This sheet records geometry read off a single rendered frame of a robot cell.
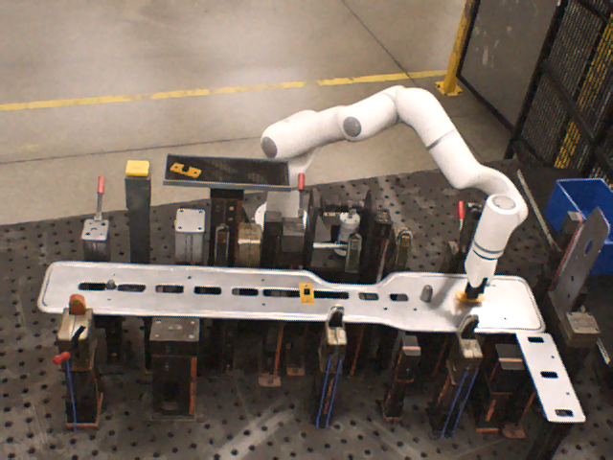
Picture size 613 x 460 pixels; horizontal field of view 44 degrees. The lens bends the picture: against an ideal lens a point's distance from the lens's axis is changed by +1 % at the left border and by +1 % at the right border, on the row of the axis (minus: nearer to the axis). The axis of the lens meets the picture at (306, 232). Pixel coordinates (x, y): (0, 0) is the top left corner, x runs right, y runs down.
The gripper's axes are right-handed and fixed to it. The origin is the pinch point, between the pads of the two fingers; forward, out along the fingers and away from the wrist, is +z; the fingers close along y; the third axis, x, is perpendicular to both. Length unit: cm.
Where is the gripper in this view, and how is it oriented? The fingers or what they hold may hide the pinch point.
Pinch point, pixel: (472, 289)
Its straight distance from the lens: 220.5
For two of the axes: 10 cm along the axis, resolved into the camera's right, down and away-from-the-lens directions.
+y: 0.7, 6.5, -7.6
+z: -1.2, 7.6, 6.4
